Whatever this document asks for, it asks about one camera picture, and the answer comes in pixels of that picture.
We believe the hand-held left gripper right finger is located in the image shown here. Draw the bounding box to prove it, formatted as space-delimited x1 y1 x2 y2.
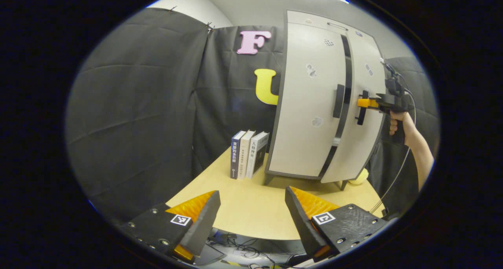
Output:
285 186 393 263

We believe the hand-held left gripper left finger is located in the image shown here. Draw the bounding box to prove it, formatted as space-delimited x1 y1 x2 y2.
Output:
118 190 221 264

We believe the grey double-door shoe cabinet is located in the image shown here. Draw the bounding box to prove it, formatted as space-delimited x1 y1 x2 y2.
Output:
264 10 388 191

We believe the grey cabinet door checkered sticker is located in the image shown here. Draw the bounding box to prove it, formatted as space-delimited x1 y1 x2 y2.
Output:
267 22 347 178

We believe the grey cabinet drawer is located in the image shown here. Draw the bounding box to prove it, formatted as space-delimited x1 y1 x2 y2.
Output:
286 10 378 46

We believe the yellow plush toy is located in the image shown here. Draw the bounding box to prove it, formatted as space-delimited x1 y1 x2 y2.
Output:
347 168 369 185

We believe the dark blue book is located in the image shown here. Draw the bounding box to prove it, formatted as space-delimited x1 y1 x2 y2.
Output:
230 130 247 180

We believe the white book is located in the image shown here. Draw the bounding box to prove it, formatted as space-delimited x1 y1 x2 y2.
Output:
238 130 256 179

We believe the grey and black book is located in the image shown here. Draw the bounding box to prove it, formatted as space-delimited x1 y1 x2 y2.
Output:
246 131 270 179

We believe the black backdrop cloth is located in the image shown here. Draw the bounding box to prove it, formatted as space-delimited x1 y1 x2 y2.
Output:
65 7 440 226

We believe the black door handle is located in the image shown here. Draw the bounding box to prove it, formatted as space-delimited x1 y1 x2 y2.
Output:
332 84 346 119
356 90 370 126

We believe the tangle of black floor cables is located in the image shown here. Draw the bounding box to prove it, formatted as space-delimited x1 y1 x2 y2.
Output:
208 230 307 269

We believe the thin gripper cable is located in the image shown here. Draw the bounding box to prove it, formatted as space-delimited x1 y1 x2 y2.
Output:
369 75 418 215

